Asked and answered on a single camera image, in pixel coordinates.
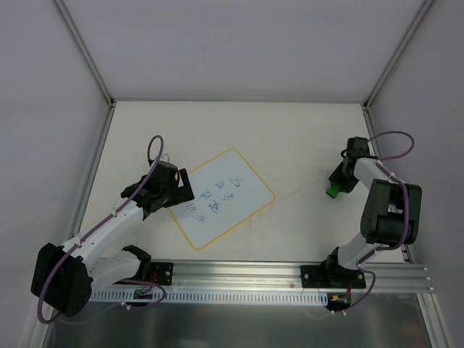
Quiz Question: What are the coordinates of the green whiteboard eraser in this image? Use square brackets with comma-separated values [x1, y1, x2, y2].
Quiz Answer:
[326, 185, 341, 199]

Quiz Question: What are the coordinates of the yellow-framed whiteboard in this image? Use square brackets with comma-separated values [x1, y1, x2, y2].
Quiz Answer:
[170, 149, 276, 251]

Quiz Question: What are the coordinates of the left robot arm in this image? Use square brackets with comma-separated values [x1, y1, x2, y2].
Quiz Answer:
[30, 161, 194, 318]

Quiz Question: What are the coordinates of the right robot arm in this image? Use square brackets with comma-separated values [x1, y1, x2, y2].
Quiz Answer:
[308, 137, 423, 289]

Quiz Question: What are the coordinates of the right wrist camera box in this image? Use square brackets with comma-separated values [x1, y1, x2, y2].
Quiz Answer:
[341, 136, 370, 158]

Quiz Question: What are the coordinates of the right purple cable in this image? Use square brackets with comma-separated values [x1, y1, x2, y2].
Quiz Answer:
[328, 130, 416, 315]

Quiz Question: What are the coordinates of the purple cable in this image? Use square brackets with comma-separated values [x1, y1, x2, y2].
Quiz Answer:
[38, 135, 168, 324]
[328, 130, 416, 315]

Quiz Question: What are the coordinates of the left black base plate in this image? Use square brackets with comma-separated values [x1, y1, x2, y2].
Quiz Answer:
[149, 261, 174, 286]

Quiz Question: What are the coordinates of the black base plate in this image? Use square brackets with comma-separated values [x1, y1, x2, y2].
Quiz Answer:
[300, 265, 366, 289]
[149, 261, 174, 286]

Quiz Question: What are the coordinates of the aluminium mounting rail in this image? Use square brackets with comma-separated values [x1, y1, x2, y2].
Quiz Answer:
[88, 260, 434, 293]

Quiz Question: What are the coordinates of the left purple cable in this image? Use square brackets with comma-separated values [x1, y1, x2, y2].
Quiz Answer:
[38, 135, 168, 324]

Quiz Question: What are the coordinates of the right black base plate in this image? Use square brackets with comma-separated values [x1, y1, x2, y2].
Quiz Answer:
[300, 265, 366, 289]

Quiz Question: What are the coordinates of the white slotted cable duct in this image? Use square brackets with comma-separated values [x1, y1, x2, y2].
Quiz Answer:
[90, 287, 328, 307]

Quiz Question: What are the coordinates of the left aluminium frame post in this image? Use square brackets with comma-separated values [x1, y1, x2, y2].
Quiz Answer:
[52, 1, 115, 236]

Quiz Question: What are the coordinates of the aluminium frame post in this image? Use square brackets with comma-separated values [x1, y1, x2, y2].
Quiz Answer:
[52, 1, 115, 236]
[366, 1, 459, 266]

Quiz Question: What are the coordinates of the right aluminium frame post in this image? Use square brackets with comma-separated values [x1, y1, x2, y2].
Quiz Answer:
[366, 1, 459, 266]

